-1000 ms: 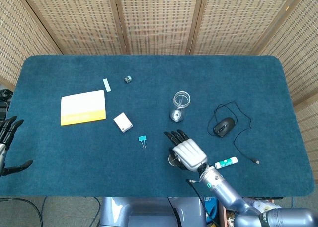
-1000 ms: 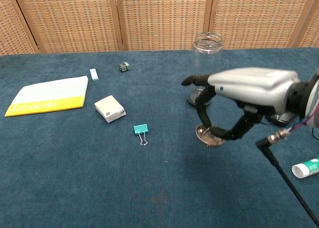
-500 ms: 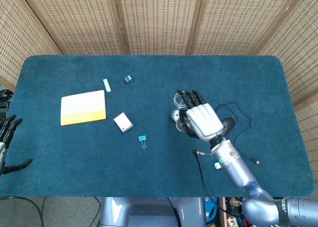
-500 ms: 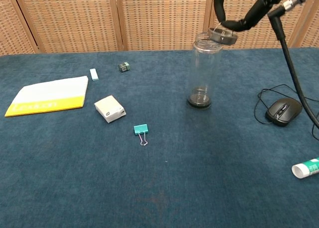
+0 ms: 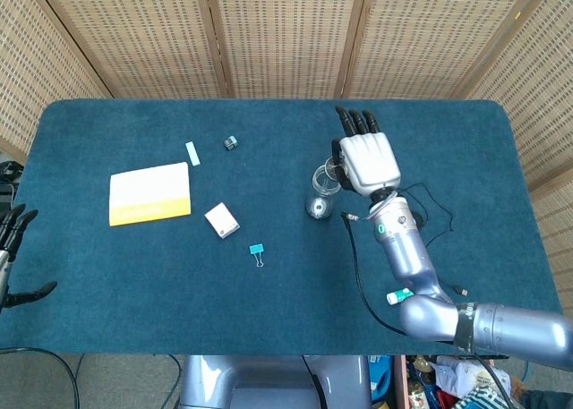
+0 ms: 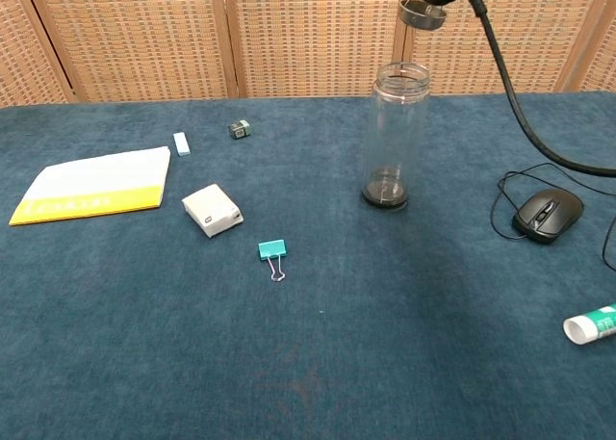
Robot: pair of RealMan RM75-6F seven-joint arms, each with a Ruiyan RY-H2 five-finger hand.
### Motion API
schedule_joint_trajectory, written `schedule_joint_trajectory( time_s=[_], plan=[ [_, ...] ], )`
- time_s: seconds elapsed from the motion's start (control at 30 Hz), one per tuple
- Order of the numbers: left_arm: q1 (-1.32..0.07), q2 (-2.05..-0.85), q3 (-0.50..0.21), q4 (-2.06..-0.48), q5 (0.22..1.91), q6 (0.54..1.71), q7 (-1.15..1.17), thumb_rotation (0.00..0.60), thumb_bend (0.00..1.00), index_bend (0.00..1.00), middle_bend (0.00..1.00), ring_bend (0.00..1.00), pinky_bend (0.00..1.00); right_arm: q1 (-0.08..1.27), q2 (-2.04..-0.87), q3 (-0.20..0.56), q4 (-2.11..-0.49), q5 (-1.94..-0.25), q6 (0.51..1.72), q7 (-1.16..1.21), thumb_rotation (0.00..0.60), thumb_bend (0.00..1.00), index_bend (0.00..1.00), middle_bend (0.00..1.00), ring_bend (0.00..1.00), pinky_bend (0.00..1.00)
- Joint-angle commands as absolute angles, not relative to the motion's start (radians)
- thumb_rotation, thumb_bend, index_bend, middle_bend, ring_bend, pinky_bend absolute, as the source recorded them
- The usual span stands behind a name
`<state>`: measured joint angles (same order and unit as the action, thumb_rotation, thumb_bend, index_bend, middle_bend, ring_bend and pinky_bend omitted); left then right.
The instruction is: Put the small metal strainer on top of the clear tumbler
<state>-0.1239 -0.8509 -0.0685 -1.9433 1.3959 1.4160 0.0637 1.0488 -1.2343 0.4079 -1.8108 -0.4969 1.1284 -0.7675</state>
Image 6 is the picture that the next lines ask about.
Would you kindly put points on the woven bamboo folding screen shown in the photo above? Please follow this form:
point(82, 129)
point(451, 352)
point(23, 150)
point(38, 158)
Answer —
point(144, 35)

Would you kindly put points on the black computer mouse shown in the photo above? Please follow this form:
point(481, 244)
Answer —
point(548, 216)

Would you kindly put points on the blue table mat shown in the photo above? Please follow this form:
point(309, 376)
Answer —
point(308, 339)

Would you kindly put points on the teal binder clip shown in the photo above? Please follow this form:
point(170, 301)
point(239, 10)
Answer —
point(272, 249)

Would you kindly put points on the yellow white notebook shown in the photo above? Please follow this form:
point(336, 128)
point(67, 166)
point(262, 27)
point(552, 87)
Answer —
point(96, 185)

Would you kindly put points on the white eraser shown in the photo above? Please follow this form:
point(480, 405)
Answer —
point(181, 144)

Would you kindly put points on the small white box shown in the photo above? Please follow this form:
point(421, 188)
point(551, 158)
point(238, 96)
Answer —
point(212, 209)

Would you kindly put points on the white green glue stick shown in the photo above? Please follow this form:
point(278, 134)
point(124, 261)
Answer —
point(589, 325)

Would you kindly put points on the white jar lid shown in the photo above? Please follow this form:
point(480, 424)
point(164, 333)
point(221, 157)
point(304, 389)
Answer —
point(422, 16)

